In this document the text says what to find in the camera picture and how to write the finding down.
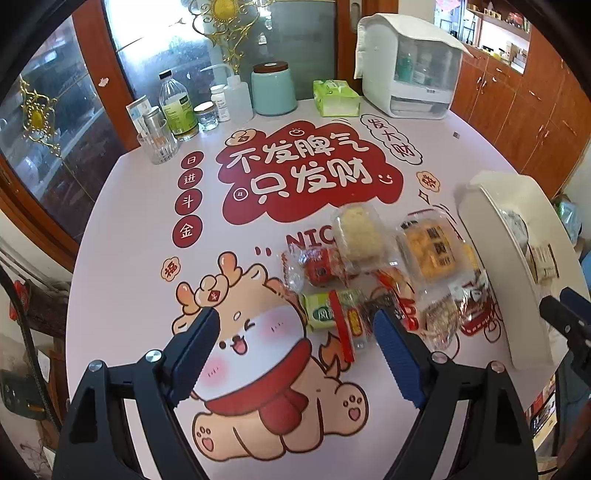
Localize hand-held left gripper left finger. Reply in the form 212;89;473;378
52;305;221;480

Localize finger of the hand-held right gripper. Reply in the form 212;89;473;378
540;295;591;370
558;287;591;321

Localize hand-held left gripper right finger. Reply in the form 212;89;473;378
372;309;539;480

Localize nut brittle clear packet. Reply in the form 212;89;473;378
421;293;463;352

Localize white plastic storage bin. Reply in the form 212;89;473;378
455;170;568;371

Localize red and yellow strip packet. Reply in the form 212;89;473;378
329;290;372;361

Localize dark brown snack packet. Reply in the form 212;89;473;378
359;294;399;326

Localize orange crisps clear packet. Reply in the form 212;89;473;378
372;267;419;329

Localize green snack packet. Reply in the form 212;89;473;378
301;290;345;332

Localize white and red snack packet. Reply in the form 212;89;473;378
449;276;492;319

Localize yellow yolk pastry packet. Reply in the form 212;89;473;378
396;216;469;289

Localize small yellow snack packet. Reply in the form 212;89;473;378
462;242;481;278

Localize red round snack packet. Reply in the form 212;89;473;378
298;246;349;286

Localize pale cake clear packet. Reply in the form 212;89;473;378
331;204;391;274

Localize small clear snack packet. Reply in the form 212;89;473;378
276;249;306;294

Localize green plastic bag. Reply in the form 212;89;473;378
551;194;583;245

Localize red object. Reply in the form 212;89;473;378
11;279;31;319

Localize brown wooden cabinets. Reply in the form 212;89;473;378
450;28;591;199

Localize clear drinking glass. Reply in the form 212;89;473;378
137;121;180;165

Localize small glass jar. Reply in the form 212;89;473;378
193;102;220;131

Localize glass bottle with green label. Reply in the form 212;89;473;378
159;70;199;141

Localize silver metal tin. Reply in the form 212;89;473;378
142;107;166;134

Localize wooden framed glass door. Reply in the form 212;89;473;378
0;9;139;241
104;0;340;112

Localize small white pill bottle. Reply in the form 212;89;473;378
210;85;230;122

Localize white carton box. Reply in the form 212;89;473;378
126;96;153;134

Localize white squeeze bottle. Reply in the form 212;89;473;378
199;65;254;123

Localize white countertop storage cabinet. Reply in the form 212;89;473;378
353;13;474;121

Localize green tissue pack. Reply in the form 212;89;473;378
312;79;362;117

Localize mint green canister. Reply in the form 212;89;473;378
252;61;298;117

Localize small gold ornament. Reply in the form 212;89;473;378
18;76;63;160

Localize large gold ornament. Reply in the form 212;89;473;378
189;0;273;75

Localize wall shelf with items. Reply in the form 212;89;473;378
466;0;532;75

